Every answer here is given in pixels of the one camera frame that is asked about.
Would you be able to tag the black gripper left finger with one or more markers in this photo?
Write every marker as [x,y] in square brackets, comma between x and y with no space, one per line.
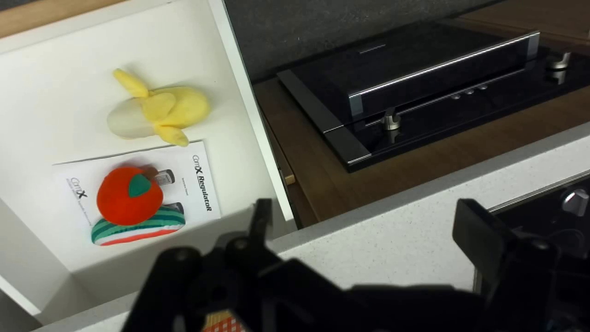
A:
[241,274]

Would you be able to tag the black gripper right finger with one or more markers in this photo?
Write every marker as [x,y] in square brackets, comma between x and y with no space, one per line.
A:
[534,284]

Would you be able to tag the red tomato plush toy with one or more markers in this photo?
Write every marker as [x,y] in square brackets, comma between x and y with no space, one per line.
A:
[130,195]

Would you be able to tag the yellow banana plush toy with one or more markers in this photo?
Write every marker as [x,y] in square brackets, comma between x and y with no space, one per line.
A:
[158,110]

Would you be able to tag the striped watermelon slice plush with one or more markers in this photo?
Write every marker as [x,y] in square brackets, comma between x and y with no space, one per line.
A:
[165,221]

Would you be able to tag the white open drawer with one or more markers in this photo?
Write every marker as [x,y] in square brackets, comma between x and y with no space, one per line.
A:
[151,83]

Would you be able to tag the white instruction sheet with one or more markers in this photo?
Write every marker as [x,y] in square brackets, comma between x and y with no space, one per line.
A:
[184,173]

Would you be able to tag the black induction cooktop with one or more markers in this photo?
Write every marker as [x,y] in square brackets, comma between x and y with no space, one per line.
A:
[425,81]

